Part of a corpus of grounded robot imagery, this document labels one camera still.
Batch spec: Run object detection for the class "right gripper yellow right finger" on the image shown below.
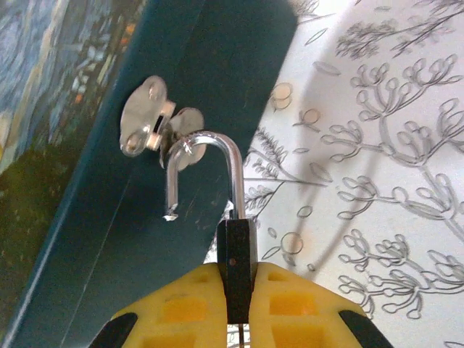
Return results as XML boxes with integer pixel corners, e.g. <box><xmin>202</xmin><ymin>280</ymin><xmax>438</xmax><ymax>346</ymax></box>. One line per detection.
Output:
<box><xmin>248</xmin><ymin>260</ymin><xmax>394</xmax><ymax>348</ymax></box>

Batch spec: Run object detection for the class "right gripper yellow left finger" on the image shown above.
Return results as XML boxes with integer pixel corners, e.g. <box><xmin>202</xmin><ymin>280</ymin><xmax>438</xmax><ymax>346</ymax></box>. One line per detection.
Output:
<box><xmin>88</xmin><ymin>262</ymin><xmax>230</xmax><ymax>348</ymax></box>

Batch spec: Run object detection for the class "black padlock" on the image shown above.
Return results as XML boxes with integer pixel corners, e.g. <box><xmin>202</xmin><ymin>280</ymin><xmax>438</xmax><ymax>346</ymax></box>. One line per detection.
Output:
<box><xmin>163</xmin><ymin>130</ymin><xmax>260</xmax><ymax>326</ymax></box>

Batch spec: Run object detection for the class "starry night tin box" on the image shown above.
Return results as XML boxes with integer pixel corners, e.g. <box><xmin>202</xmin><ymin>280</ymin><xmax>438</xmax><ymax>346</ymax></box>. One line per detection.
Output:
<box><xmin>0</xmin><ymin>0</ymin><xmax>299</xmax><ymax>348</ymax></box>

